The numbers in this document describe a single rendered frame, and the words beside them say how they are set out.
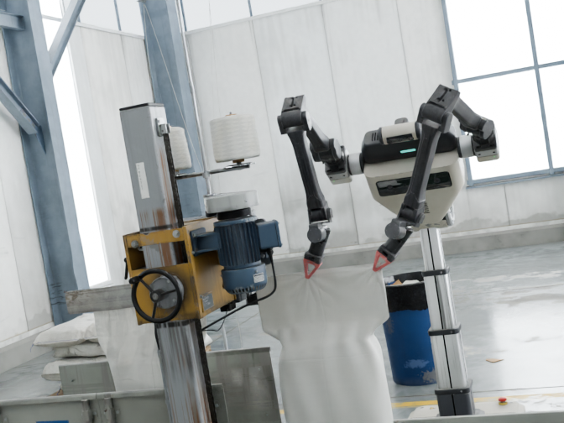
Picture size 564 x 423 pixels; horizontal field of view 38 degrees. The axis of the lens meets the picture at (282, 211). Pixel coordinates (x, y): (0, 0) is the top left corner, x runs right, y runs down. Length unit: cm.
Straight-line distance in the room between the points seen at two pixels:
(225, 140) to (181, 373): 81
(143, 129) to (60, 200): 618
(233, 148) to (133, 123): 35
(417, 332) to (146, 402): 241
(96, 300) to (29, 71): 583
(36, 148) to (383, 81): 464
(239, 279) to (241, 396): 100
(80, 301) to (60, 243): 550
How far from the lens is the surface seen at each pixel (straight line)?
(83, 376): 399
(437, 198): 340
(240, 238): 275
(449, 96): 283
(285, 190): 1152
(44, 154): 901
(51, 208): 901
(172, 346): 285
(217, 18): 1193
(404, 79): 1111
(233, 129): 287
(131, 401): 327
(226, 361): 364
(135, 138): 281
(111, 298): 344
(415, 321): 521
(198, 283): 280
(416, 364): 529
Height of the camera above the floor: 148
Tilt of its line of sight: 3 degrees down
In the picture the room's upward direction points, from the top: 9 degrees counter-clockwise
